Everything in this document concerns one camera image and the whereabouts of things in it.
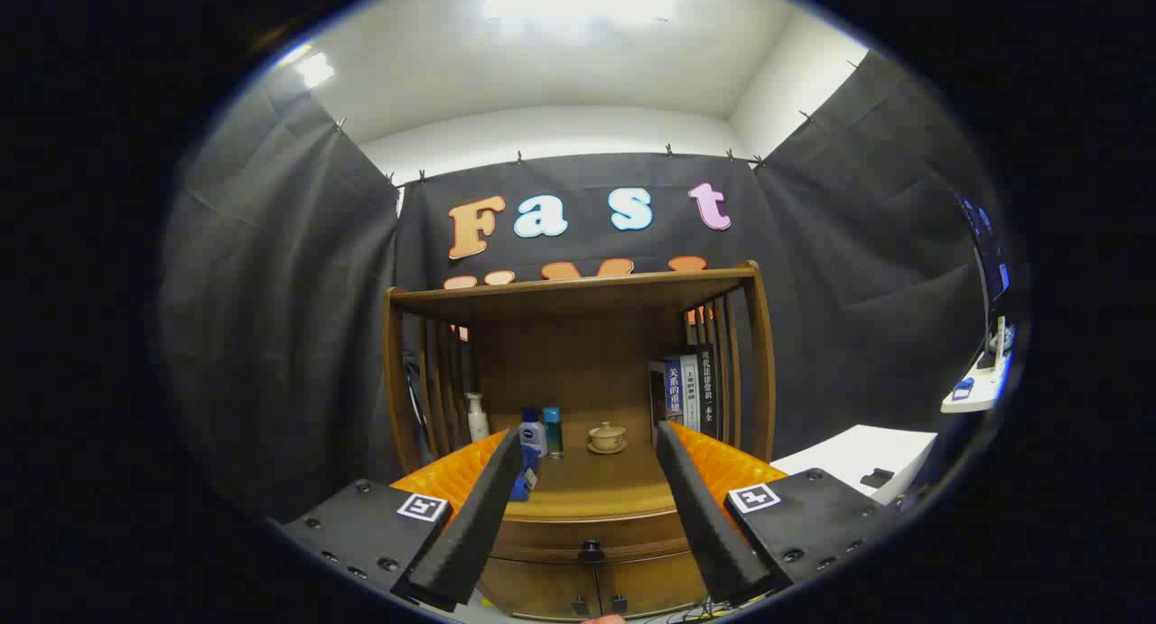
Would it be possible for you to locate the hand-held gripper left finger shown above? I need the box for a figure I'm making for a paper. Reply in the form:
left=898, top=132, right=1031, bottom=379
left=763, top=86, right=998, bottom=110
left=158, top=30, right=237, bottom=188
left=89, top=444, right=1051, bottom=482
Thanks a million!
left=280, top=425, right=527, bottom=614

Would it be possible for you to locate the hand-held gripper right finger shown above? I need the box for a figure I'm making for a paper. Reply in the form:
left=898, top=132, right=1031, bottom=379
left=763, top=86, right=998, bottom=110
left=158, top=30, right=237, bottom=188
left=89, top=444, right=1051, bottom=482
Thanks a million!
left=654, top=420, right=904, bottom=607

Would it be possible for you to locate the wooden drawer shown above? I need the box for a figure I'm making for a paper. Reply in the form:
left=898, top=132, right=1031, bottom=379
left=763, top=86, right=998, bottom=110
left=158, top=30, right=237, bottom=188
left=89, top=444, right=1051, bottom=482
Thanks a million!
left=489, top=508, right=695, bottom=566

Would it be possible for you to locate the wooden cabinet door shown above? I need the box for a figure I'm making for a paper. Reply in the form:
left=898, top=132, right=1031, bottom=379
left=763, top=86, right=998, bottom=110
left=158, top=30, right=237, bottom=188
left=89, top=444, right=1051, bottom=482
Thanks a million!
left=477, top=556, right=601, bottom=621
left=596, top=552, right=710, bottom=618

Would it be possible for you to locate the wooden countertop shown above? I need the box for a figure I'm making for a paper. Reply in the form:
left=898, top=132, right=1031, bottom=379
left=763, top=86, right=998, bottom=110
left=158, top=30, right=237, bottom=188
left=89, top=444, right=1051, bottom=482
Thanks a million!
left=506, top=439, right=687, bottom=521

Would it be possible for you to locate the wooden cabinet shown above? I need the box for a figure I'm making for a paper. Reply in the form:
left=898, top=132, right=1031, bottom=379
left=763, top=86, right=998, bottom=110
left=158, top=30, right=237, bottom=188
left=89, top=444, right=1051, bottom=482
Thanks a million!
left=381, top=261, right=778, bottom=621

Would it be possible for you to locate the blue fluffy towel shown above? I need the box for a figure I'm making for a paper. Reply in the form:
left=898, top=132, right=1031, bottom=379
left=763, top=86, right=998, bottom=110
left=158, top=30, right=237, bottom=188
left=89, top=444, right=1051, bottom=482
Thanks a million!
left=508, top=445, right=541, bottom=503

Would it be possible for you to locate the white bottle with blue cap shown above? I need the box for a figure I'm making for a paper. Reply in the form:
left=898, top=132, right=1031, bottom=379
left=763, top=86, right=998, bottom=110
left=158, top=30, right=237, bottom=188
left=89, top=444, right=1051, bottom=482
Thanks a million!
left=519, top=408, right=548, bottom=458

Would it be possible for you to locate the grey book with blue spine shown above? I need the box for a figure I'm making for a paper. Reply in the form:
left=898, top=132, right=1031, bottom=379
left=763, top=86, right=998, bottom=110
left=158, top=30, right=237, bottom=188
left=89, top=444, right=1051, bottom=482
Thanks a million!
left=648, top=358, right=685, bottom=444

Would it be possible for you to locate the black book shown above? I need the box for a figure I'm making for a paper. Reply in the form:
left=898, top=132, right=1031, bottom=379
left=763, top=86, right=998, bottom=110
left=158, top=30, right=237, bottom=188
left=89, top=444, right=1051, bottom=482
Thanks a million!
left=695, top=344, right=723, bottom=441

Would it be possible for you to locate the white table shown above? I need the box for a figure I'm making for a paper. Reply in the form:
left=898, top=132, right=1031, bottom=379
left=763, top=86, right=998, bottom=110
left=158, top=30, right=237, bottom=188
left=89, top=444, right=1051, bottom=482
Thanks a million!
left=769, top=424, right=938, bottom=506

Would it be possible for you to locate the dark computer monitor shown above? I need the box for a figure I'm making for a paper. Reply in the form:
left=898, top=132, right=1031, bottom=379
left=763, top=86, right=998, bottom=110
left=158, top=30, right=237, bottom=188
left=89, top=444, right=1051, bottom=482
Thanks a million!
left=957, top=191, right=1012, bottom=331

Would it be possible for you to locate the white wall shelf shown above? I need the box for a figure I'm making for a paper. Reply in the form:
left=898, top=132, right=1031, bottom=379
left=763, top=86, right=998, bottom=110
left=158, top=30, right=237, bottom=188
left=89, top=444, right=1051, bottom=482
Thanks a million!
left=940, top=326, right=1017, bottom=414

